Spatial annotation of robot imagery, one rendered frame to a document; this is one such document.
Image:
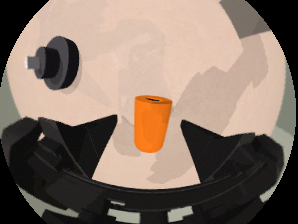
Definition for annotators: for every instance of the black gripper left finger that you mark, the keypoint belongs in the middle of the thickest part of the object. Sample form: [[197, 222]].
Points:
[[84, 142]]

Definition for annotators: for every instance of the black round pedestal with silver shaft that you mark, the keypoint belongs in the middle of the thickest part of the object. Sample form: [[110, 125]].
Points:
[[57, 63]]

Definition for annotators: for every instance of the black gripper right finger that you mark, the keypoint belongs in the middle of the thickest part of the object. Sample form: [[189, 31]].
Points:
[[210, 151]]

